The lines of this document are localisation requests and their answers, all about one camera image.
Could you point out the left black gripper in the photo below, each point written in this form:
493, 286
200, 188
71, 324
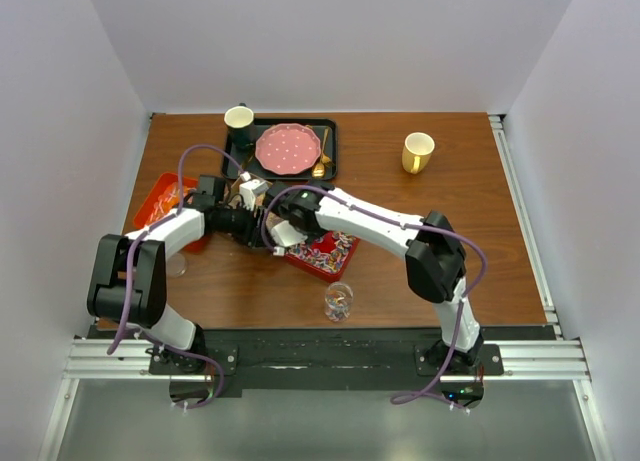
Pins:
252, 232

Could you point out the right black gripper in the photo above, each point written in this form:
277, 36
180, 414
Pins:
312, 234

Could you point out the red box of lollipops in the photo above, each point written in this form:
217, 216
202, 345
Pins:
326, 258

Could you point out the orange candy box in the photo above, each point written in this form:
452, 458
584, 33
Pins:
162, 197

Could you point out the silver tin of gummies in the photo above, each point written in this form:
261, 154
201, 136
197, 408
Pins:
235, 201

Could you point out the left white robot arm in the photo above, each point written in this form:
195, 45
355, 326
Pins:
128, 284

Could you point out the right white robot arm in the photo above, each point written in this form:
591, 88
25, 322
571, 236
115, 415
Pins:
442, 266

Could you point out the gold spoon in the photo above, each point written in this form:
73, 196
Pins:
319, 168

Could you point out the pink polka dot plate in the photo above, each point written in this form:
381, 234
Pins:
288, 149

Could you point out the clear jar lid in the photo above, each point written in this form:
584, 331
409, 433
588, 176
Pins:
176, 265

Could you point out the dark green cup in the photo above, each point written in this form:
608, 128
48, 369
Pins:
239, 121

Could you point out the clear glass jar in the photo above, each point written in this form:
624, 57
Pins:
338, 301

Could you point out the yellow mug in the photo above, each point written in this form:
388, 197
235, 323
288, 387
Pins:
417, 150

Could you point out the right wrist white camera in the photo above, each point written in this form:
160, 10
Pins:
285, 236

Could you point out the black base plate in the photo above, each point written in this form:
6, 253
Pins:
343, 359

